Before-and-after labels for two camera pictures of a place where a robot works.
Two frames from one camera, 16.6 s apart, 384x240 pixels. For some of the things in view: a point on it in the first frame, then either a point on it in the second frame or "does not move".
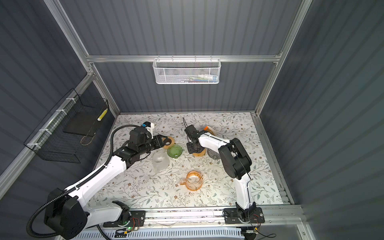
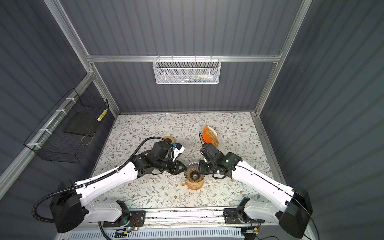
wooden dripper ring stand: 200,154 → 196,183
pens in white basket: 202,78 does not move
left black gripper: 157,140 → 177,166
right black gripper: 190,150 → 202,169
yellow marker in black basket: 102,115 does not move
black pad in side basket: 83,123 does not move
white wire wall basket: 187,71 does not move
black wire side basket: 60,135 does not move
